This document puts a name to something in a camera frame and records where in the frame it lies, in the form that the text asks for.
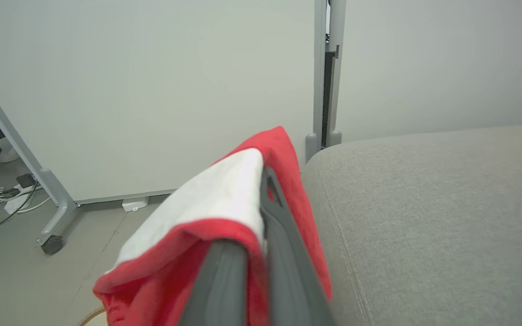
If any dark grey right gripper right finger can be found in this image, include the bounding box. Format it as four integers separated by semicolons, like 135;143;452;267
260;166;335;326

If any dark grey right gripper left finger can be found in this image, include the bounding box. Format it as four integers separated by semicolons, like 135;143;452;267
177;239;249;326

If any red and white garment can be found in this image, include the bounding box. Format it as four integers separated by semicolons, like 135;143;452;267
92;126;334;326

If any small white plastic box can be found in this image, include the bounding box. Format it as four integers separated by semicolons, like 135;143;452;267
122;197;150;212

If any grey fabric sofa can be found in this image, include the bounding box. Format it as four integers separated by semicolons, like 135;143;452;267
302;122;522;326

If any black caster wheel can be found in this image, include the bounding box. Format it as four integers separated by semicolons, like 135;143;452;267
41;235;66;255

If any white power strip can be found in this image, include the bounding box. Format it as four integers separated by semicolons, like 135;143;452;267
4;183;40;214

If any white partition panel grey frame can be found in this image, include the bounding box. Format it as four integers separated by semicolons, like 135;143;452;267
0;0;330;247
327;0;522;148

